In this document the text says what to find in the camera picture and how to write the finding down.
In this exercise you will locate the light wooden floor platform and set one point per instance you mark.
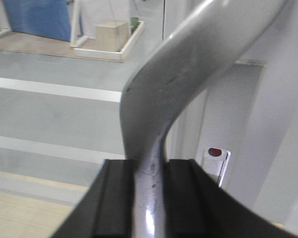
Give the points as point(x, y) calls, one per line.
point(33, 207)

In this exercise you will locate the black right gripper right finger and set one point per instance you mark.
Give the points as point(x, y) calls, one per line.
point(197, 208)

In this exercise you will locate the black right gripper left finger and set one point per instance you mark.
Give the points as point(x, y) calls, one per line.
point(106, 209)

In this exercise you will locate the blue panel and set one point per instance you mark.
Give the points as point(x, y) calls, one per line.
point(46, 18)

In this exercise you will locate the grey metal door handle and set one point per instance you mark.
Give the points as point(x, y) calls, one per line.
point(204, 45)

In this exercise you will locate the distant wooden box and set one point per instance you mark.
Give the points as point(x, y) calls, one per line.
point(111, 36)

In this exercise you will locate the white framed sliding glass door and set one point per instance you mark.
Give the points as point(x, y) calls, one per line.
point(60, 116)

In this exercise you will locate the door lock latch plate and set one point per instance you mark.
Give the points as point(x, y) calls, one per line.
point(215, 162)

